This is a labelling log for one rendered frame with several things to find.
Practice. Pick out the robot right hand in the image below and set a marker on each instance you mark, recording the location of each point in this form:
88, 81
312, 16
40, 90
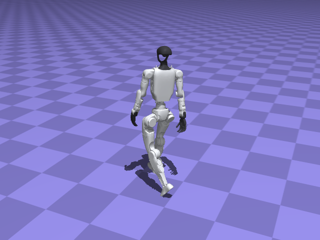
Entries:
182, 123

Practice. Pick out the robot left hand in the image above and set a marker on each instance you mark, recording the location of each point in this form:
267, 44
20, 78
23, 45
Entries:
133, 118

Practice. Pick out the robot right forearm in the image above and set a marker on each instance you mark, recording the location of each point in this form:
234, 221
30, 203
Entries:
181, 104

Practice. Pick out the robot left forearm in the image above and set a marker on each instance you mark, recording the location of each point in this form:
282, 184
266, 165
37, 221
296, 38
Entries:
138, 102

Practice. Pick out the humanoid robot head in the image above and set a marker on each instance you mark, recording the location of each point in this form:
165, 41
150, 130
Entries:
165, 51

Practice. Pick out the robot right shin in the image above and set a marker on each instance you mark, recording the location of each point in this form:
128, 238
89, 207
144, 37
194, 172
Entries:
160, 148

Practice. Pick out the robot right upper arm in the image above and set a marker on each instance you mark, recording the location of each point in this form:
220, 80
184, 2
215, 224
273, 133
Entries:
179, 83

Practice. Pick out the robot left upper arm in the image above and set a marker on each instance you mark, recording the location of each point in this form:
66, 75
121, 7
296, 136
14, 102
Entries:
146, 75

